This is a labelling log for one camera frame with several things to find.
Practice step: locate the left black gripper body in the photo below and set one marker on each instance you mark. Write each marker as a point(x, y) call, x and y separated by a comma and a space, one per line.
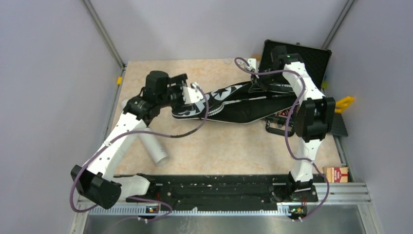
point(174, 96)

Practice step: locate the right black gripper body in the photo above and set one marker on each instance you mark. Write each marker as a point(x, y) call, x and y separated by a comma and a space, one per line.
point(264, 79)

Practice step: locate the black racket bag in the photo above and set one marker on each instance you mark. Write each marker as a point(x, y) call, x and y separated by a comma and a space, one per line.
point(240, 103)

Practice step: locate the white shuttlecock tube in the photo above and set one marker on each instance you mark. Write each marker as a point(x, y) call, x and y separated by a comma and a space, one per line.
point(151, 143)

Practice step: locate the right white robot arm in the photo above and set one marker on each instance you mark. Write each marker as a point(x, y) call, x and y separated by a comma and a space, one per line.
point(314, 117)

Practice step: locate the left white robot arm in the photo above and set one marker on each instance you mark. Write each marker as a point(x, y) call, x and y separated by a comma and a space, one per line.
point(94, 180)

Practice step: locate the wooden block at corner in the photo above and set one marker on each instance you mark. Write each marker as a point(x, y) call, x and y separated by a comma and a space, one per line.
point(257, 57)

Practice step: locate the black poker chip case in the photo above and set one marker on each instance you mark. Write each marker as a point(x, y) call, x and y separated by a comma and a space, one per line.
point(316, 62)

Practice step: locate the yellow plastic triangle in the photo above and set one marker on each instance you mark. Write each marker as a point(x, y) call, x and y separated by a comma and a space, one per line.
point(343, 104)

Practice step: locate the black perforated plate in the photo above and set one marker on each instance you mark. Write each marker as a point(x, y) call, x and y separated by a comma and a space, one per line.
point(338, 126)

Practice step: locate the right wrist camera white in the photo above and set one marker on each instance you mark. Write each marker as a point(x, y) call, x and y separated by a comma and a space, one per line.
point(252, 65)

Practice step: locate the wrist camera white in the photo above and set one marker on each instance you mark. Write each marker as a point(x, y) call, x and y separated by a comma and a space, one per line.
point(192, 94)
point(252, 65)

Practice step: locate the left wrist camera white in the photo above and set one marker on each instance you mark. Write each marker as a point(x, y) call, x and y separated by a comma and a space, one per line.
point(192, 94)

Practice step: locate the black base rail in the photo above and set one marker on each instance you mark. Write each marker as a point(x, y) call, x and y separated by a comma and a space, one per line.
point(225, 194)

